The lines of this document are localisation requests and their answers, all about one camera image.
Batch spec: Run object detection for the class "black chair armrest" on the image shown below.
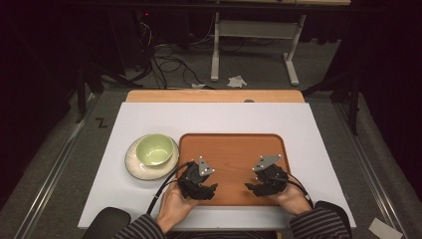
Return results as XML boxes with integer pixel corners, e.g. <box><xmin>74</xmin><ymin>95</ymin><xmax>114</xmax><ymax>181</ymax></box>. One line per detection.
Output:
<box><xmin>82</xmin><ymin>206</ymin><xmax>132</xmax><ymax>239</ymax></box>

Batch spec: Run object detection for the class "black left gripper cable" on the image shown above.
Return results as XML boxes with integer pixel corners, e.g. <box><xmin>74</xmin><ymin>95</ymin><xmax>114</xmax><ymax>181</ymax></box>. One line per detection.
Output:
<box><xmin>145</xmin><ymin>160</ymin><xmax>195</xmax><ymax>216</ymax></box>

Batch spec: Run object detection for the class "white board table cover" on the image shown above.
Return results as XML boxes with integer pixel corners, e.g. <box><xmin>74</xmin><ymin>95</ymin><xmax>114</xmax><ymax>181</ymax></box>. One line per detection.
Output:
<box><xmin>77</xmin><ymin>102</ymin><xmax>357</xmax><ymax>231</ymax></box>

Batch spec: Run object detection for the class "light green bowl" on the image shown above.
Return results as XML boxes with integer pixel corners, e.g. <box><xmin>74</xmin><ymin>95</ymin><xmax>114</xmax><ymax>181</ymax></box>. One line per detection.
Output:
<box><xmin>135</xmin><ymin>132</ymin><xmax>175</xmax><ymax>167</ymax></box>

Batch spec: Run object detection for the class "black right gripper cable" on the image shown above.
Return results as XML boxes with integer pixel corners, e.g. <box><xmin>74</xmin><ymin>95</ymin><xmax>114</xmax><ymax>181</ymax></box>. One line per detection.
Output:
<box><xmin>280</xmin><ymin>172</ymin><xmax>315</xmax><ymax>209</ymax></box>

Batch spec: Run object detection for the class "black floor stand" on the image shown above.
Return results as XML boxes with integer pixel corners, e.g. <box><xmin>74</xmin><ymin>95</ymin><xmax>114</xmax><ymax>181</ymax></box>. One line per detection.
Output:
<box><xmin>301</xmin><ymin>71</ymin><xmax>362</xmax><ymax>136</ymax></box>
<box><xmin>75</xmin><ymin>62</ymin><xmax>144</xmax><ymax>124</ymax></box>

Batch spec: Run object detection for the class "large crumpled white paper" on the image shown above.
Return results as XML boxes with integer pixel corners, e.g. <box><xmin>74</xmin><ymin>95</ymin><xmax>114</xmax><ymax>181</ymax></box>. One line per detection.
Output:
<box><xmin>226</xmin><ymin>75</ymin><xmax>249</xmax><ymax>89</ymax></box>

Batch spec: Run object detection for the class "person's right hand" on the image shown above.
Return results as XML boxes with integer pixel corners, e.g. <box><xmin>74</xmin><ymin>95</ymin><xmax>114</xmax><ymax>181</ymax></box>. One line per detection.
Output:
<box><xmin>270</xmin><ymin>183</ymin><xmax>314</xmax><ymax>217</ymax></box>

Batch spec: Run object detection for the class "flat white paper sheet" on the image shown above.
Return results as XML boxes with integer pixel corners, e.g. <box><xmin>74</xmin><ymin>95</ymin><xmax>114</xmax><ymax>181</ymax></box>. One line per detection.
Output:
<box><xmin>367</xmin><ymin>217</ymin><xmax>404</xmax><ymax>239</ymax></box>

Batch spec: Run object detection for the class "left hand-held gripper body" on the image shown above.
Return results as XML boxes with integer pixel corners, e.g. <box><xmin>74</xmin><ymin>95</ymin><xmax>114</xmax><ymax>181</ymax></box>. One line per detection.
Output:
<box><xmin>177</xmin><ymin>156</ymin><xmax>217</xmax><ymax>201</ymax></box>

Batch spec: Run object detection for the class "bundle of black floor cables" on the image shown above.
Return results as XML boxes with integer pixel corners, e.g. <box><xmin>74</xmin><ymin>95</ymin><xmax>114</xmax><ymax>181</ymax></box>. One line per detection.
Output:
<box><xmin>132</xmin><ymin>12</ymin><xmax>215</xmax><ymax>91</ymax></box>

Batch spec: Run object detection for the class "metal floor rail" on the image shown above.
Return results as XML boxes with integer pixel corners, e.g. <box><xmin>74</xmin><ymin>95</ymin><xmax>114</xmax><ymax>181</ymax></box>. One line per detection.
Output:
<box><xmin>12</xmin><ymin>93</ymin><xmax>102</xmax><ymax>239</ymax></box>
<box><xmin>331</xmin><ymin>101</ymin><xmax>410</xmax><ymax>239</ymax></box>

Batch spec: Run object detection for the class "person's left hand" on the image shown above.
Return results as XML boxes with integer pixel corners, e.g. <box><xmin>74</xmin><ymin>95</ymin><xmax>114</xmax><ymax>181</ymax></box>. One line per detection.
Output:
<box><xmin>155</xmin><ymin>181</ymin><xmax>201</xmax><ymax>235</ymax></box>

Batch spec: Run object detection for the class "person's striped shirt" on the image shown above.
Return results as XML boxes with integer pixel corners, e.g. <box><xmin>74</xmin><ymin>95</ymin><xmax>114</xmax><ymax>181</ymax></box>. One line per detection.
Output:
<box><xmin>164</xmin><ymin>230</ymin><xmax>279</xmax><ymax>239</ymax></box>

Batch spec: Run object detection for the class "brown wooden tray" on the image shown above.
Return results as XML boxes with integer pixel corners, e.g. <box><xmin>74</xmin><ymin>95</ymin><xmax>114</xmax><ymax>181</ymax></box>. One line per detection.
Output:
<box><xmin>176</xmin><ymin>132</ymin><xmax>291</xmax><ymax>207</ymax></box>

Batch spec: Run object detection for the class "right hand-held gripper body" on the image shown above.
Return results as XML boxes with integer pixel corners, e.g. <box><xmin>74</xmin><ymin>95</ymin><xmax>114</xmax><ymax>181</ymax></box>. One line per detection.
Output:
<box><xmin>252</xmin><ymin>153</ymin><xmax>290</xmax><ymax>197</ymax></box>

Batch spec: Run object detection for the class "light wooden table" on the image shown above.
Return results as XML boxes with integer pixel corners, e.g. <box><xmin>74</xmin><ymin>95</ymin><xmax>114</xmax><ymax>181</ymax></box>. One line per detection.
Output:
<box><xmin>125</xmin><ymin>89</ymin><xmax>306</xmax><ymax>104</ymax></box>

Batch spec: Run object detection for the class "white metal desk frame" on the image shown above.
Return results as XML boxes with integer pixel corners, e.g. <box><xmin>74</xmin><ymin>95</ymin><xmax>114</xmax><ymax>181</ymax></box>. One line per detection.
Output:
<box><xmin>210</xmin><ymin>0</ymin><xmax>352</xmax><ymax>87</ymax></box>

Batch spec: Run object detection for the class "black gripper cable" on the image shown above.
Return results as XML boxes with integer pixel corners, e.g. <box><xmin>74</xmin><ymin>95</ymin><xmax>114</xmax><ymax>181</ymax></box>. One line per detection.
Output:
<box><xmin>280</xmin><ymin>172</ymin><xmax>315</xmax><ymax>209</ymax></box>
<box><xmin>145</xmin><ymin>160</ymin><xmax>195</xmax><ymax>216</ymax></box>

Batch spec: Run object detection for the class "white plate with dark rim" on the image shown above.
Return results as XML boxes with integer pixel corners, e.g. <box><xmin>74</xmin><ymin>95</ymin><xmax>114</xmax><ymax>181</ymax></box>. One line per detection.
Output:
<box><xmin>124</xmin><ymin>133</ymin><xmax>180</xmax><ymax>181</ymax></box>

